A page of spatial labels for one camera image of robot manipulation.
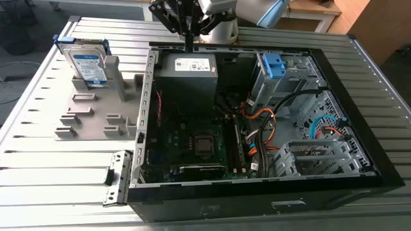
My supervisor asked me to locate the thin red twisted wire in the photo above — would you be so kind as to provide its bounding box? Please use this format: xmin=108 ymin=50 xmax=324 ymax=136
xmin=153 ymin=88 xmax=163 ymax=124

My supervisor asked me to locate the black RAM slot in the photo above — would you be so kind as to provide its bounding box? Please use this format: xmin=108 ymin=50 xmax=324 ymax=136
xmin=233 ymin=115 xmax=248 ymax=173
xmin=223 ymin=115 xmax=240 ymax=173

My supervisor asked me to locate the metal expansion slot bracket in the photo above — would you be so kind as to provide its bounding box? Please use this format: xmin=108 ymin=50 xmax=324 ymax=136
xmin=101 ymin=149 xmax=134 ymax=208

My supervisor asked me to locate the thick black cable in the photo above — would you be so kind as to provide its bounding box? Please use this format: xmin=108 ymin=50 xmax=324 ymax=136
xmin=257 ymin=89 xmax=325 ymax=178

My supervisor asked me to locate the grey parts rack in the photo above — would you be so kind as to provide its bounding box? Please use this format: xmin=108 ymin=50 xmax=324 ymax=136
xmin=52 ymin=55 xmax=145 ymax=141

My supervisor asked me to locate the hard disk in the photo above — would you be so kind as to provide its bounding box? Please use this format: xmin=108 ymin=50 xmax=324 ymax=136
xmin=52 ymin=35 xmax=109 ymax=88

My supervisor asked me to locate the orange red wire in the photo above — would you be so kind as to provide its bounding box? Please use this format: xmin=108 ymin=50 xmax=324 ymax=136
xmin=315 ymin=127 xmax=347 ymax=141

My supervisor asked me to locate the wooden desk white frame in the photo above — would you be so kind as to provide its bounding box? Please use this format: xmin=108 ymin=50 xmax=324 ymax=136
xmin=140 ymin=0 xmax=341 ymax=34

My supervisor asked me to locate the black PC case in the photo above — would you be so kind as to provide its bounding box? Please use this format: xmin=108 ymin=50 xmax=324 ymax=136
xmin=125 ymin=41 xmax=407 ymax=223

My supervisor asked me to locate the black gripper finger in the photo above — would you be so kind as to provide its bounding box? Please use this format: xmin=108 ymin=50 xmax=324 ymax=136
xmin=188 ymin=11 xmax=239 ymax=52
xmin=149 ymin=0 xmax=189 ymax=52

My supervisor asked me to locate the grey power supply unit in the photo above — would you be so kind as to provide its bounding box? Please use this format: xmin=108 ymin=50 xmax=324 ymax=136
xmin=152 ymin=52 xmax=220 ymax=114

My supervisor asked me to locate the dark green motherboard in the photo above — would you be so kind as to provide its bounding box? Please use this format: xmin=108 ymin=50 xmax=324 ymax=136
xmin=142 ymin=79 xmax=260 ymax=181

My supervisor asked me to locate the white floor cable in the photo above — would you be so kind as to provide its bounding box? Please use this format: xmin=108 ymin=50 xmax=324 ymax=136
xmin=0 ymin=61 xmax=41 ymax=84

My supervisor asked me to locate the metal disk bay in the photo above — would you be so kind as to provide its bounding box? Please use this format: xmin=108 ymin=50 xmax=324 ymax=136
xmin=272 ymin=139 xmax=371 ymax=178

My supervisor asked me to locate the blue plastic drive latch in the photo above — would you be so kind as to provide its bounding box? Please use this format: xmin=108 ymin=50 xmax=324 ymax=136
xmin=261 ymin=52 xmax=287 ymax=79

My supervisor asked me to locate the wooden cabinet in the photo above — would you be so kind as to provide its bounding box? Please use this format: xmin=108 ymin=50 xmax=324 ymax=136
xmin=327 ymin=0 xmax=411 ymax=66

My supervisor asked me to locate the black graphics card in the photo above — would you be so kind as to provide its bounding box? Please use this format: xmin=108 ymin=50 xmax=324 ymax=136
xmin=169 ymin=164 xmax=228 ymax=180

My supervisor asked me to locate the black waste bin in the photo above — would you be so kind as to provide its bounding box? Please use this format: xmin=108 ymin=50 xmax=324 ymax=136
xmin=0 ymin=0 xmax=36 ymax=56

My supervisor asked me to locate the metal drive cage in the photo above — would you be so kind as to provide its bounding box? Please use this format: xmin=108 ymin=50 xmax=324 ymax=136
xmin=249 ymin=51 xmax=328 ymax=109

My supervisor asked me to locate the blue floor cable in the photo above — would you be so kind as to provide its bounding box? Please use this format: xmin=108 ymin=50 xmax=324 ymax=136
xmin=0 ymin=95 xmax=20 ymax=105

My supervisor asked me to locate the blue wire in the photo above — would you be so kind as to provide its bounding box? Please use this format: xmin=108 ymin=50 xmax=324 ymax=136
xmin=308 ymin=115 xmax=349 ymax=140

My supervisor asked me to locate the CPU socket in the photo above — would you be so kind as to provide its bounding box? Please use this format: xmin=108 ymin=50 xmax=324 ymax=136
xmin=193 ymin=134 xmax=216 ymax=156

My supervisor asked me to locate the orange power wire bundle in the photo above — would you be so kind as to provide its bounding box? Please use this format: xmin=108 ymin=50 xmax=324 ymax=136
xmin=240 ymin=96 xmax=280 ymax=157

